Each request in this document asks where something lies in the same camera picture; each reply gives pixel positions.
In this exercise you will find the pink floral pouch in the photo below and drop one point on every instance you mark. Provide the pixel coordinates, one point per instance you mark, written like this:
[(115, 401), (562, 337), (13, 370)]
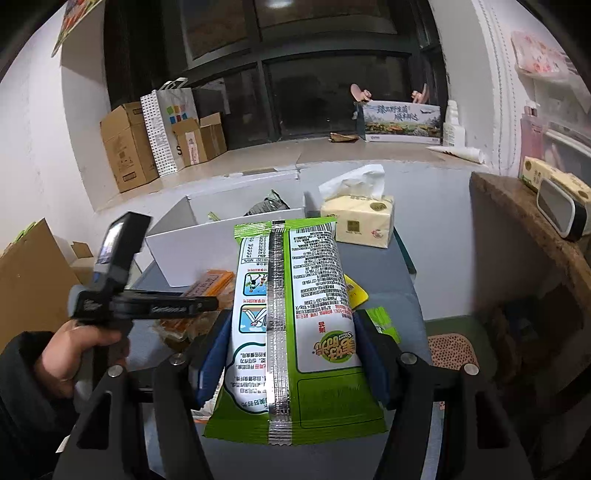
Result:
[(538, 53)]

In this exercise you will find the wall poster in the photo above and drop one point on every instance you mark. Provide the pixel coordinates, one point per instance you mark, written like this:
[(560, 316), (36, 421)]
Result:
[(76, 21)]

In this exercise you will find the white box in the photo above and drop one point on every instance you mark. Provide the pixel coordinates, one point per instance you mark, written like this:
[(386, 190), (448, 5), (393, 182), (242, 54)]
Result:
[(184, 244)]

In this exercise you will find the large cardboard box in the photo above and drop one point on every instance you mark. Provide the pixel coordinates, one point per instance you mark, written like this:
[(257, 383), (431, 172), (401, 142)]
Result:
[(127, 150)]

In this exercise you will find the yellow wrapped tissue pack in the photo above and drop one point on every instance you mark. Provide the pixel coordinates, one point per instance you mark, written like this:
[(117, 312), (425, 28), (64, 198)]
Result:
[(535, 168)]

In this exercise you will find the orange snack packet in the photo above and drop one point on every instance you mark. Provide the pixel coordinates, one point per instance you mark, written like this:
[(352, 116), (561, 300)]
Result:
[(210, 282)]

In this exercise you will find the small green packet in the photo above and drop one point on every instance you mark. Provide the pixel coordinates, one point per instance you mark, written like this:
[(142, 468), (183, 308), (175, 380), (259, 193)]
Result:
[(385, 323)]

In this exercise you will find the pink bottle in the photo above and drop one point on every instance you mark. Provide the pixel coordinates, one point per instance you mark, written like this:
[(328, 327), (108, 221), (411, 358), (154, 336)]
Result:
[(532, 136)]

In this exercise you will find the yellow snack packet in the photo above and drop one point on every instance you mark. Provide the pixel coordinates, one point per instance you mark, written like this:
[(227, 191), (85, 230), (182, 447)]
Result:
[(354, 293)]

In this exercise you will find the brown perforated mat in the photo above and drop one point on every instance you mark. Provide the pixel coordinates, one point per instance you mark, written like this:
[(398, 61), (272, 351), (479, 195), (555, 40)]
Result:
[(452, 353)]

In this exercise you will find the green snack packet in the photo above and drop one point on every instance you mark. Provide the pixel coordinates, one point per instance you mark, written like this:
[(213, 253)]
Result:
[(314, 323)]

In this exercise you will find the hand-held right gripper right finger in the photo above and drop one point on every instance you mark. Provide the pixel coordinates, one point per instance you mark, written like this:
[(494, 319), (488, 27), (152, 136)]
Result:
[(376, 369)]

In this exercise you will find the dark window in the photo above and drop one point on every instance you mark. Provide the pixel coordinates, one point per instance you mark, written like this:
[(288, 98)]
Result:
[(314, 69)]

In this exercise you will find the yellow soft tissue pack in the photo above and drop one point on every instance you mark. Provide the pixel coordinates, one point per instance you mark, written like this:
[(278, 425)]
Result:
[(358, 221)]

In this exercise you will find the brown wrapper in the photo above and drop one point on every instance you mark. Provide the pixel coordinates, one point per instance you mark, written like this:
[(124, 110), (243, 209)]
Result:
[(344, 137)]

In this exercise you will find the wooden side shelf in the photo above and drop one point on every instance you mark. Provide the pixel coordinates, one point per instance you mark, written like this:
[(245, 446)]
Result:
[(521, 217)]

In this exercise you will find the person's left hand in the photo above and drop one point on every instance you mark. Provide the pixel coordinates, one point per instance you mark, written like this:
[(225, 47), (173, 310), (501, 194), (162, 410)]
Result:
[(64, 355)]

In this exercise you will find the pink hook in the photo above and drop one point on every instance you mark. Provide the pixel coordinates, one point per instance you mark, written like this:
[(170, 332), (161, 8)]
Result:
[(359, 92), (421, 94)]

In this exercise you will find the small open cardboard box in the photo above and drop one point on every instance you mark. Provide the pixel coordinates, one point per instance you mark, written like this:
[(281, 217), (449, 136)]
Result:
[(198, 141)]

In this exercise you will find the clear plastic drawer unit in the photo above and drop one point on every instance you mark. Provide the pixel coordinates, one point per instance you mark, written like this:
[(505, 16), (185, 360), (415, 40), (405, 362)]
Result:
[(570, 134)]

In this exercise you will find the white plastic bottle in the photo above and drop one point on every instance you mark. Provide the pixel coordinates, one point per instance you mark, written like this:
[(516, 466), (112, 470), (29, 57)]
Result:
[(453, 129)]

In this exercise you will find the landscape print tissue box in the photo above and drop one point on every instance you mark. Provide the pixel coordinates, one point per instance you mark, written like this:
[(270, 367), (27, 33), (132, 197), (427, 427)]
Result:
[(399, 122)]

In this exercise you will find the white tube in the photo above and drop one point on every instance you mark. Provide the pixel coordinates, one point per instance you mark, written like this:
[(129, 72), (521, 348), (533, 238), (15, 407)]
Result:
[(457, 153)]

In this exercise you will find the dark green packet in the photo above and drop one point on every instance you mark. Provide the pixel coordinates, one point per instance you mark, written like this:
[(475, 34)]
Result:
[(268, 205)]

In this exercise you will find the round cookie packet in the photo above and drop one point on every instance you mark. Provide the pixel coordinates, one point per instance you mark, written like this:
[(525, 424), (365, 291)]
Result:
[(178, 330)]

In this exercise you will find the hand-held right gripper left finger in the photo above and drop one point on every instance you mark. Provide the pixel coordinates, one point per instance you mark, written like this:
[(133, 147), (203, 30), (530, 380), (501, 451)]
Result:
[(211, 362)]

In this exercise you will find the person's left forearm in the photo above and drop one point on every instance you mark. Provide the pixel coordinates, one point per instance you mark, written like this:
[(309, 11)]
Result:
[(25, 406)]

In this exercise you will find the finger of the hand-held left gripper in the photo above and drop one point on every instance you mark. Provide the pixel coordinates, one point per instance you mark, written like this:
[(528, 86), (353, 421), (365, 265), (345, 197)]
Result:
[(171, 307)]

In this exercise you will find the white framed clock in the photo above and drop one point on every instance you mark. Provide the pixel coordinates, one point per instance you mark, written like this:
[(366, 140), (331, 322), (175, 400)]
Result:
[(556, 210)]

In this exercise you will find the white dotted paper bag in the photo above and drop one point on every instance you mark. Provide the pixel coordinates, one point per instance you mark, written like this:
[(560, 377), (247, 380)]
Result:
[(164, 129)]

